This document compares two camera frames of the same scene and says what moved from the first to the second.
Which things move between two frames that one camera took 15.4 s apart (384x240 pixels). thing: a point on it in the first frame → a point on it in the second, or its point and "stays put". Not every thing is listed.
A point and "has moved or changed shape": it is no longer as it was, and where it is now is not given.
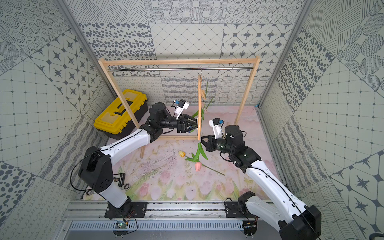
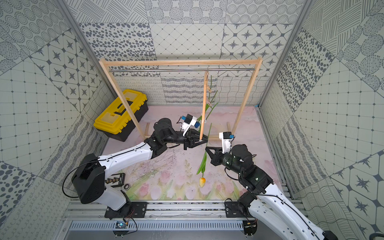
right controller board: (249, 227) stays put
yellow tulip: (200, 149) → (203, 165)
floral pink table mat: (178, 167) stays put
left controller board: (120, 224) stays put
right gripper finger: (207, 148) → (213, 160)
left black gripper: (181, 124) → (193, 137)
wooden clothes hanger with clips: (201, 95) has moved or changed shape
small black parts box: (119, 178) stays put
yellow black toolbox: (115, 121) stays put
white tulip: (204, 107) has moved or changed shape
